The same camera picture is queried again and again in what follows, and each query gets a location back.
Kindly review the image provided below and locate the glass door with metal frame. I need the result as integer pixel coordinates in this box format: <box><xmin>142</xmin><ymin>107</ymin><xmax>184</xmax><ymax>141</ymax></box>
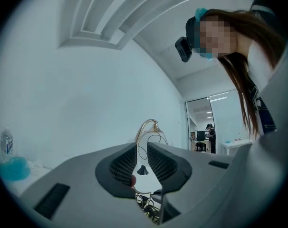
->
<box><xmin>184</xmin><ymin>88</ymin><xmax>241</xmax><ymax>155</ymax></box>

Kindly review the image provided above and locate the person's head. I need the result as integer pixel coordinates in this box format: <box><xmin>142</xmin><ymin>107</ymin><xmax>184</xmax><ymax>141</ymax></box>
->
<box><xmin>199</xmin><ymin>14</ymin><xmax>240</xmax><ymax>59</ymax></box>

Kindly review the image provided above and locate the white background table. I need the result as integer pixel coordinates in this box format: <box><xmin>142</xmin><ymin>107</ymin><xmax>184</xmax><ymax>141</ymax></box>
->
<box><xmin>221</xmin><ymin>138</ymin><xmax>254</xmax><ymax>156</ymax></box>

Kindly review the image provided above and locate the blue face mask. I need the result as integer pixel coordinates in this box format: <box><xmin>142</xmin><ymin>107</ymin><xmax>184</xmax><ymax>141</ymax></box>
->
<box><xmin>201</xmin><ymin>52</ymin><xmax>218</xmax><ymax>62</ymax></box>

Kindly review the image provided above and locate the white globe lamp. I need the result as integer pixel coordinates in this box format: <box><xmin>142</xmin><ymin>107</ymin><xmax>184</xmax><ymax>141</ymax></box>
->
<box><xmin>131</xmin><ymin>119</ymin><xmax>174</xmax><ymax>225</ymax></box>

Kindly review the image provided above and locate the black head-mounted camera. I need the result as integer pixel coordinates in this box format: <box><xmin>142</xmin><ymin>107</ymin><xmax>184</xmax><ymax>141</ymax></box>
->
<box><xmin>174</xmin><ymin>36</ymin><xmax>193</xmax><ymax>63</ymax></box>

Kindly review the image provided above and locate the teal hair tie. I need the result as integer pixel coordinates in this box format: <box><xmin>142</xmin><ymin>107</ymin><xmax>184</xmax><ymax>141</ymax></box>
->
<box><xmin>194</xmin><ymin>7</ymin><xmax>208</xmax><ymax>18</ymax></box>

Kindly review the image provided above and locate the black head strap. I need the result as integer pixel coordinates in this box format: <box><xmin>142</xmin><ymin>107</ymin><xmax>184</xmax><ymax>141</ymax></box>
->
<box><xmin>185</xmin><ymin>16</ymin><xmax>202</xmax><ymax>49</ymax></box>

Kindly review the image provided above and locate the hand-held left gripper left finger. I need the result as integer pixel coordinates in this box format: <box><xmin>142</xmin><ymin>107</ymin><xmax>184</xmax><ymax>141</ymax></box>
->
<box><xmin>19</xmin><ymin>142</ymin><xmax>164</xmax><ymax>228</ymax></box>

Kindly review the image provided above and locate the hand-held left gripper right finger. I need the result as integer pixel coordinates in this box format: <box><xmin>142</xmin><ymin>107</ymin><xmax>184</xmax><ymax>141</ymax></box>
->
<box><xmin>147</xmin><ymin>131</ymin><xmax>288</xmax><ymax>228</ymax></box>

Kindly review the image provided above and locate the blue liquid spray bottle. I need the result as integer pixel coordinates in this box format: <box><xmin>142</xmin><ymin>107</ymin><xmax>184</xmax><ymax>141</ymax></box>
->
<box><xmin>0</xmin><ymin>156</ymin><xmax>50</xmax><ymax>181</ymax></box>

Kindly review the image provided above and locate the black office chair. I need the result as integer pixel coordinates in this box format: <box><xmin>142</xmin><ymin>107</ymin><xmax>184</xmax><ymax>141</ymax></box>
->
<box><xmin>195</xmin><ymin>130</ymin><xmax>207</xmax><ymax>152</ymax></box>

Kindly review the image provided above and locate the person's dark garment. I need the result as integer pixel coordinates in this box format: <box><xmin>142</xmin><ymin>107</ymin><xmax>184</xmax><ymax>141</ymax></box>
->
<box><xmin>247</xmin><ymin>75</ymin><xmax>277</xmax><ymax>134</ymax></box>

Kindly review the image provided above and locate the clear water bottle blue label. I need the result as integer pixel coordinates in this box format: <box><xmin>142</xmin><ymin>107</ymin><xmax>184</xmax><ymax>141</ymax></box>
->
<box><xmin>0</xmin><ymin>124</ymin><xmax>15</xmax><ymax>162</ymax></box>

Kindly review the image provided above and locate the person's white fuzzy jacket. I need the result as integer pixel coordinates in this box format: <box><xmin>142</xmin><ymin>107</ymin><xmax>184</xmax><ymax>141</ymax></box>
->
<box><xmin>239</xmin><ymin>39</ymin><xmax>279</xmax><ymax>137</ymax></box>

